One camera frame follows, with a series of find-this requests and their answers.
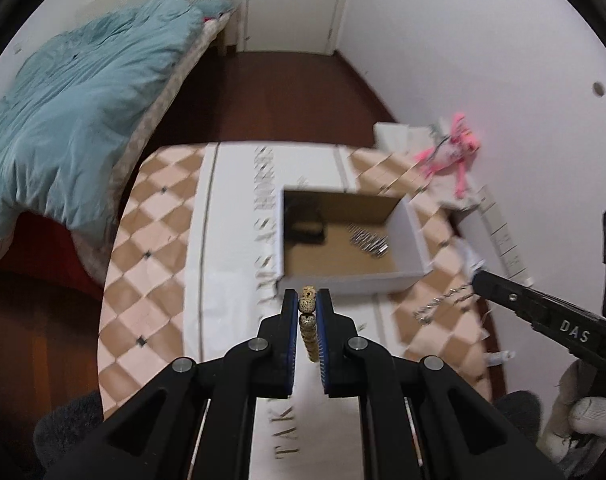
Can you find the white cardboard box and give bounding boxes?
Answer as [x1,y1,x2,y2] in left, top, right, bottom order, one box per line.
[281,186,432,297]

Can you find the white power strip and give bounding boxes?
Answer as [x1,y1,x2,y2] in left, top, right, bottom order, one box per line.
[457,184,534,287]

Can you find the black item in box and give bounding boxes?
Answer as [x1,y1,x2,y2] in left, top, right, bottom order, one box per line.
[285,199,326,246]

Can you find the grey fuzzy cloth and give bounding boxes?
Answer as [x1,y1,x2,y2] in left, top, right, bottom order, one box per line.
[33,391,105,480]
[497,391,542,447]

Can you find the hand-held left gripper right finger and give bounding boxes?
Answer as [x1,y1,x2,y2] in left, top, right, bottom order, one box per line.
[317,287,568,480]

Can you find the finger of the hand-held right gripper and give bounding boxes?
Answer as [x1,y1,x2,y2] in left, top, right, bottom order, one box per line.
[472,270,536,328]

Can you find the beige beaded bracelet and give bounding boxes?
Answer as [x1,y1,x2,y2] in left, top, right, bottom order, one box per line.
[298,285,319,364]

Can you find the blue duvet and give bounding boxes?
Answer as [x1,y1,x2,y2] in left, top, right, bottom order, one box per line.
[0,0,234,277]

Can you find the white door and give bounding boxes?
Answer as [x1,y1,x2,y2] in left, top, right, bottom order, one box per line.
[242,0,356,56]

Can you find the silver chain necklace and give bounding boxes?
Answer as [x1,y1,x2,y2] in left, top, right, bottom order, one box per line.
[412,280,477,324]

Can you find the person's right hand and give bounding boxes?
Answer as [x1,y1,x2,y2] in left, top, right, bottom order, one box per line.
[539,359,606,466]

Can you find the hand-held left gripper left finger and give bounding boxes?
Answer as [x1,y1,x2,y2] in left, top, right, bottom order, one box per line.
[35,289,298,480]

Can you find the pink plush toy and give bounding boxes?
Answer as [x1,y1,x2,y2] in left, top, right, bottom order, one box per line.
[414,113,484,199]

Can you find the bed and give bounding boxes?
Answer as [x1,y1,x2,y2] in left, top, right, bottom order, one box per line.
[0,0,240,301]

